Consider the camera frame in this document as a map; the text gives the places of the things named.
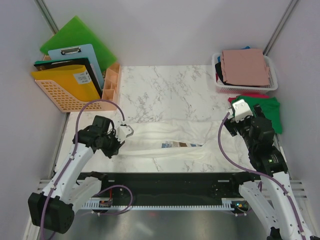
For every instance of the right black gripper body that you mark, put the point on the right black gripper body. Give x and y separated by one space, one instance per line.
241 126

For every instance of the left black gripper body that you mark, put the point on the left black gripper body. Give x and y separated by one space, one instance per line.
110 144

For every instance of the white printed t shirt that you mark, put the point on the white printed t shirt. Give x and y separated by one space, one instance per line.
202 141

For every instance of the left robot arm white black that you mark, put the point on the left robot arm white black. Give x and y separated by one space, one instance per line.
55 207

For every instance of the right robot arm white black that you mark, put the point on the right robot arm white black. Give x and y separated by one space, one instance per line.
266 187

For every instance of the red t shirt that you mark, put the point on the red t shirt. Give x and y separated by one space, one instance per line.
251 95

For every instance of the green t shirt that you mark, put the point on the green t shirt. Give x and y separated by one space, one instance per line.
269 106

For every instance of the white laundry basket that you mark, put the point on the white laundry basket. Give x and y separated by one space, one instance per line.
231 89

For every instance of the orange mesh file holder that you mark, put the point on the orange mesh file holder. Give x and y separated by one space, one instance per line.
62 99

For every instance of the pink folded t shirt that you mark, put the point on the pink folded t shirt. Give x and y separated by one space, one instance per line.
244 67

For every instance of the black garment in basket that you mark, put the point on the black garment in basket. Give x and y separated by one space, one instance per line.
218 72

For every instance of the peach compartment organizer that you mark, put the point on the peach compartment organizer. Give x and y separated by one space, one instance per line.
112 83

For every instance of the yellow folder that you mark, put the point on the yellow folder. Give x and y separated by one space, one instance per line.
75 79

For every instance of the light blue clipboard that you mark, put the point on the light blue clipboard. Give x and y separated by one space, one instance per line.
79 51

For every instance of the black folder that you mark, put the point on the black folder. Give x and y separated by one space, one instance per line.
51 64

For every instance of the green plastic board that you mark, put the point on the green plastic board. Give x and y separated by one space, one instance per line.
75 33

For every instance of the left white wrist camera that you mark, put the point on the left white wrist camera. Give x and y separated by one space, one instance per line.
123 132

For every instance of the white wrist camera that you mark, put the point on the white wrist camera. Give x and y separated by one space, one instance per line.
240 110
123 132

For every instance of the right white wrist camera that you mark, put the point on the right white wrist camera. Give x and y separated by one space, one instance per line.
240 110

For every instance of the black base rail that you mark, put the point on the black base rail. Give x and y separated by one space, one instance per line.
188 188

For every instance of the white cable duct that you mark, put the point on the white cable duct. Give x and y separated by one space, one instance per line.
97 204

